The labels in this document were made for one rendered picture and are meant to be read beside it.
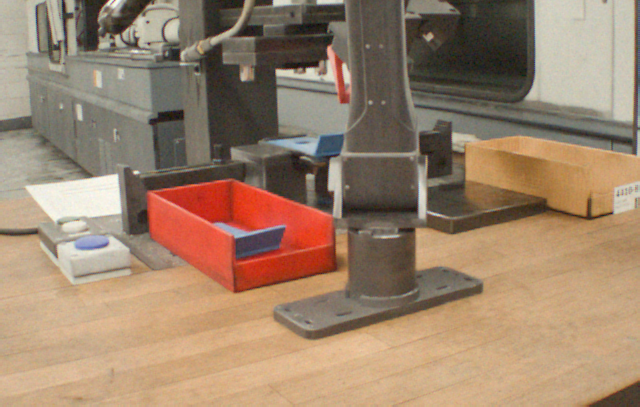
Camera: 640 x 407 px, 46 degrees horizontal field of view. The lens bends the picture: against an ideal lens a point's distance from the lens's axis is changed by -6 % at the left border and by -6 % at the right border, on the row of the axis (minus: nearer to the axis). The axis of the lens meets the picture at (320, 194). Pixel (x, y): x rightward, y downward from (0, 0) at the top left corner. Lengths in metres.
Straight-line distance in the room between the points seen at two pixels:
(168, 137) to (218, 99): 2.92
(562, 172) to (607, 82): 0.47
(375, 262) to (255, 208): 0.31
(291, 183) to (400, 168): 0.40
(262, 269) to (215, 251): 0.05
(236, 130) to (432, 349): 0.74
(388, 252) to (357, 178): 0.07
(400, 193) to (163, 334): 0.24
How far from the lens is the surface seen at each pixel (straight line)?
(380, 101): 0.67
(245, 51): 1.05
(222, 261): 0.80
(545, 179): 1.09
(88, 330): 0.73
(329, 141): 1.02
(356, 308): 0.71
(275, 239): 0.90
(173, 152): 4.23
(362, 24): 0.65
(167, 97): 4.19
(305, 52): 1.06
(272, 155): 1.05
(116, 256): 0.86
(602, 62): 1.51
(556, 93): 1.60
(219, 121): 1.29
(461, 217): 0.97
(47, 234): 0.96
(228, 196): 1.03
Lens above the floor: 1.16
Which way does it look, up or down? 13 degrees down
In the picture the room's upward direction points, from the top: 2 degrees counter-clockwise
